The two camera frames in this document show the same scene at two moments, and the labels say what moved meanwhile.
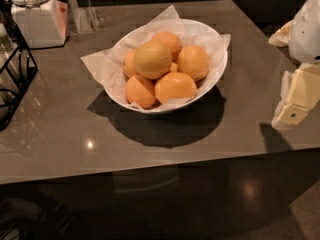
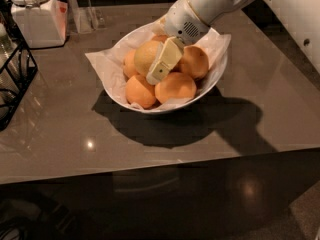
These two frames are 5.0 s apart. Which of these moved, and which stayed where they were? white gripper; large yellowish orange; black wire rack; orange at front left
Moved: white gripper
Stayed: large yellowish orange; orange at front left; black wire rack
